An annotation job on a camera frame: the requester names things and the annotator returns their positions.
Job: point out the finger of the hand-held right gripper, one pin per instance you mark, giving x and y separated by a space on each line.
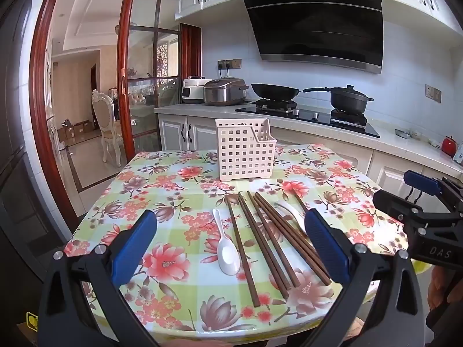
421 182
394 204

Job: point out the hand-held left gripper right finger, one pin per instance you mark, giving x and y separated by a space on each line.
325 245

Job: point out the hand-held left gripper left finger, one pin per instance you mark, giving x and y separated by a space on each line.
134 249

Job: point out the brown wooden chopstick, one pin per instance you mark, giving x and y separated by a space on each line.
243 251
262 245
272 238
285 238
296 238
300 201

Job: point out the white ceramic spoon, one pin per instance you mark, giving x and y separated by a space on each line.
228 256
287 206

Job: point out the white perforated plastic utensil basket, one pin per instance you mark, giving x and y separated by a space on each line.
246 151

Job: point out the person's right hand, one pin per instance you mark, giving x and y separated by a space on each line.
445 285

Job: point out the small red jar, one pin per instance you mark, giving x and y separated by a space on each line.
448 146

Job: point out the small metal dish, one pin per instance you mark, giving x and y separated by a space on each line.
402 133

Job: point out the floral checked tablecloth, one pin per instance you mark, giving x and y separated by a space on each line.
181 278

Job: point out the black lidded cooking pot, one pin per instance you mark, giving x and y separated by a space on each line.
349 101

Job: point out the black glass gas stove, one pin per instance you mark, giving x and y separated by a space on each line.
307 114

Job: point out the pile of cardboard boxes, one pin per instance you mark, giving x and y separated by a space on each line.
77 129

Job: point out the white ornate dining chair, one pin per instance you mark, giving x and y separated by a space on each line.
105 115

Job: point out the dark grey refrigerator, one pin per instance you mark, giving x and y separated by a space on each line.
21 151

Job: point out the white pressure cooker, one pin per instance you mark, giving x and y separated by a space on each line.
191 90

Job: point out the white hallway cabinet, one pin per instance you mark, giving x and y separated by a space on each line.
50 97

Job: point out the brown metallic rice cooker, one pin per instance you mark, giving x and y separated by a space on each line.
224 92

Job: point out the black glass range hood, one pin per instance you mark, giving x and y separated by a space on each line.
318 25

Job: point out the beige wall switch plate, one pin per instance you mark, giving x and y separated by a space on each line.
433 93

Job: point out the glass sliding door wooden frame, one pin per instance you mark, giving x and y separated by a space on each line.
123 79

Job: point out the red wooden door frame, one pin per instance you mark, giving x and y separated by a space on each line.
36 79

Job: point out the gold wall outlet with plugs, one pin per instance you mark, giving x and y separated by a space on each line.
233 64

